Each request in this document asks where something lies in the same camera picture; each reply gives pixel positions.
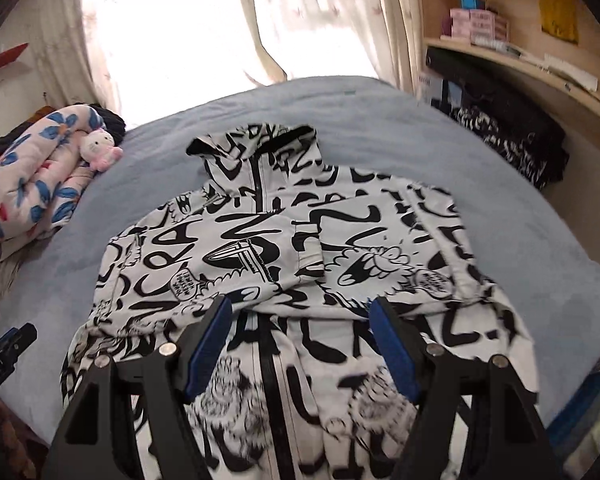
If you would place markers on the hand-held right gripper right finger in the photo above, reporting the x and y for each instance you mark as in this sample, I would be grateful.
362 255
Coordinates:
395 350

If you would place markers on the pink drawer organizer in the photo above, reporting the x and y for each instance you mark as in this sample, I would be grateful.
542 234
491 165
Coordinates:
480 27

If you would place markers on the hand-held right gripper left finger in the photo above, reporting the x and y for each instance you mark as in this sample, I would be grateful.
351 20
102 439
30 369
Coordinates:
205 350

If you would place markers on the beige patterned cloth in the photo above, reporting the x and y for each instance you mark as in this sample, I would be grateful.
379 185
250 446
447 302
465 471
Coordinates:
0 270

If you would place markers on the blue toy box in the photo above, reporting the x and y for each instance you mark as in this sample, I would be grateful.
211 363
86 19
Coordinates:
472 1

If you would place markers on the black knitted cloth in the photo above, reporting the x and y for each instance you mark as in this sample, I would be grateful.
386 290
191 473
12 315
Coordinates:
112 122

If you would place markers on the black white patterned garment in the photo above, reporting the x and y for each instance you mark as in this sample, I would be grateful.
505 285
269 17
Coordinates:
472 120

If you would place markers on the white cardboard box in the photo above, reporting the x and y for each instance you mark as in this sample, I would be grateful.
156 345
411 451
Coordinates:
430 87

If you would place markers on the floral quilt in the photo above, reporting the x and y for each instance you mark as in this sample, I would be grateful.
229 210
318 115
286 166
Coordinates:
30 175

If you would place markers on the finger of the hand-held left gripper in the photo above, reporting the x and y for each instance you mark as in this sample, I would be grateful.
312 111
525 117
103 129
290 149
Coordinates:
17 337

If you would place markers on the white blister pack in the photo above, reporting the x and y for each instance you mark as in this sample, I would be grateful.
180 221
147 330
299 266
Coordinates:
510 50

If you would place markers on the black white printed jacket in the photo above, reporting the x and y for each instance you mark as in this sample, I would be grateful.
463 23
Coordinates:
280 240

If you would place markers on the grey blue bed blanket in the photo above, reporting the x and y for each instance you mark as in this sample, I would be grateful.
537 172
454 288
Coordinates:
380 125

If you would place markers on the white pink cat plush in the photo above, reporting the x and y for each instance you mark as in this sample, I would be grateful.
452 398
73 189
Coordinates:
100 147

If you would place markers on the black bag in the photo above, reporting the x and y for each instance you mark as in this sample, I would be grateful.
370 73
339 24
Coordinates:
505 105

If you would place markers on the white paper strip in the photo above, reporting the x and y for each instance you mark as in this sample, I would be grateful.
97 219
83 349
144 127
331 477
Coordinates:
575 77

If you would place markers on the cream floral curtain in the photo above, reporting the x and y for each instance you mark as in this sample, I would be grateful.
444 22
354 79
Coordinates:
395 20
65 35

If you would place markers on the red wall shelf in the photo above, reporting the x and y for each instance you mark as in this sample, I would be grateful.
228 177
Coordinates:
5 60

